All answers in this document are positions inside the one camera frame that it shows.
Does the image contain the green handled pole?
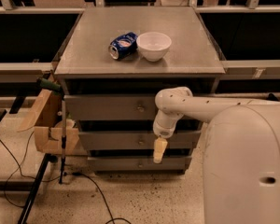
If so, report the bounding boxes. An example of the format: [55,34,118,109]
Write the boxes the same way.
[37,78,66,184]

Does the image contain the crushed blue soda can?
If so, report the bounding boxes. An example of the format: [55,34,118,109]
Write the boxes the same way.
[108,32,137,60]

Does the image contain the cardboard box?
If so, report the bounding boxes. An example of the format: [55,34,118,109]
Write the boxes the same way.
[17,75,88,157]

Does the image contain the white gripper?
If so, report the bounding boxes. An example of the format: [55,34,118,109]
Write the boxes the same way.
[153,110,181,164]

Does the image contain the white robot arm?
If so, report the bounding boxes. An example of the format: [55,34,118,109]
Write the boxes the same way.
[153,87,280,224]

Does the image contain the black floor cable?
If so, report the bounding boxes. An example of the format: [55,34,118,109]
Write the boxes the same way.
[0,131,133,224]

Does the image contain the white bowl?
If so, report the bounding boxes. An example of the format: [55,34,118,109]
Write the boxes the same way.
[136,32,172,62]

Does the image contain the black metal stand leg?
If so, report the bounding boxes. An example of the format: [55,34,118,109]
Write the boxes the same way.
[17,153,55,224]

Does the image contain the grey drawer cabinet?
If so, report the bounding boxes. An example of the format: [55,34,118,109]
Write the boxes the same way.
[55,7,224,173]

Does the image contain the metal railing frame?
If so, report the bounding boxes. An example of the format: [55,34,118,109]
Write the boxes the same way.
[0,0,280,84]

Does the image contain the grey top drawer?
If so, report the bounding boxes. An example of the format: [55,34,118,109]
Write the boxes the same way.
[64,94,158,120]

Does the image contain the grey bottom drawer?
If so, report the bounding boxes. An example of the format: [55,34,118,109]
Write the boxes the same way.
[88,156,191,172]

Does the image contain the grey drawer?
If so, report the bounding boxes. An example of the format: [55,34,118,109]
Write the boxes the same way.
[64,94,158,120]
[88,156,191,172]
[78,131,201,150]

